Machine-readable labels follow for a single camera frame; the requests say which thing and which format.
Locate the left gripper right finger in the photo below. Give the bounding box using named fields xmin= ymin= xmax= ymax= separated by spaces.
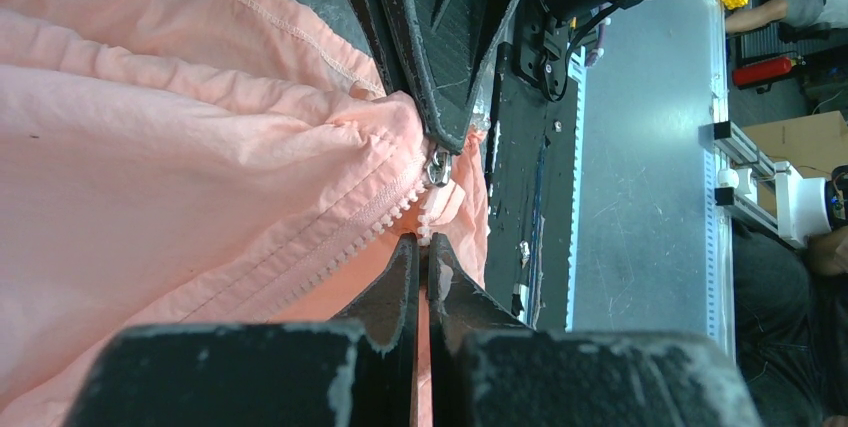
xmin=426 ymin=233 xmax=528 ymax=426

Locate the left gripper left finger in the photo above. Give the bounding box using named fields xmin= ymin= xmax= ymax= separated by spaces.
xmin=334 ymin=234 xmax=420 ymax=426

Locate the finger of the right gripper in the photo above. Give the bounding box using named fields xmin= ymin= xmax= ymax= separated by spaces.
xmin=381 ymin=0 xmax=520 ymax=154
xmin=348 ymin=0 xmax=412 ymax=94

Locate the silver zipper slider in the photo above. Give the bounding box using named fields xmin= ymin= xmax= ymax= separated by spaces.
xmin=424 ymin=143 xmax=453 ymax=189

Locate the salmon pink jacket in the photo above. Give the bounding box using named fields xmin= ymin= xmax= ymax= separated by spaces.
xmin=1 ymin=0 xmax=488 ymax=426

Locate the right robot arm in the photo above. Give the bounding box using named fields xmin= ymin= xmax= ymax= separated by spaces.
xmin=349 ymin=0 xmax=646 ymax=154

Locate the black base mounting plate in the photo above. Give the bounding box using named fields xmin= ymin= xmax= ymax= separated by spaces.
xmin=484 ymin=42 xmax=582 ymax=330

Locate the red fire extinguisher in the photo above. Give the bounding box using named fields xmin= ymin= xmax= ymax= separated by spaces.
xmin=731 ymin=55 xmax=803 ymax=89

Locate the cardboard box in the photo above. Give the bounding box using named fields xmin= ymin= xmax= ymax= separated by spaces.
xmin=742 ymin=111 xmax=847 ymax=180

